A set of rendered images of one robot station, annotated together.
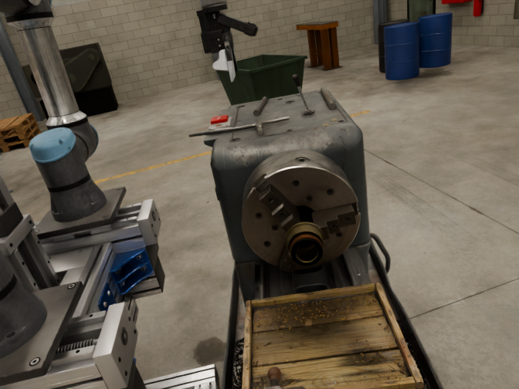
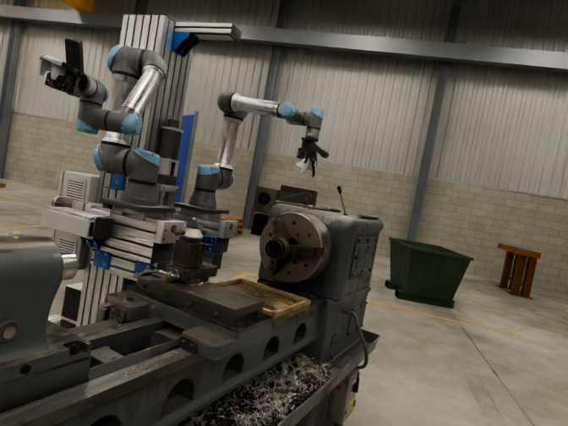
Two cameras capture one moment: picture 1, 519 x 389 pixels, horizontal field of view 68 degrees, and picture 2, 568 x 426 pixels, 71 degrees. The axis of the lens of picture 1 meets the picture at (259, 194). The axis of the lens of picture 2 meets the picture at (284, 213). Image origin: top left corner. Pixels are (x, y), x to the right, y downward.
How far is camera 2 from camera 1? 1.10 m
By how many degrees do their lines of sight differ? 32
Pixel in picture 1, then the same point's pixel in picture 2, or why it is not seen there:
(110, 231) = (206, 221)
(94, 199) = (209, 202)
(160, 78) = not seen: hidden behind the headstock
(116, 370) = (161, 232)
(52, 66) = (229, 139)
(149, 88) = not seen: hidden behind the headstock
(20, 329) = (144, 199)
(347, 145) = (341, 226)
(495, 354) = not seen: outside the picture
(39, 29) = (232, 122)
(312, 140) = (324, 216)
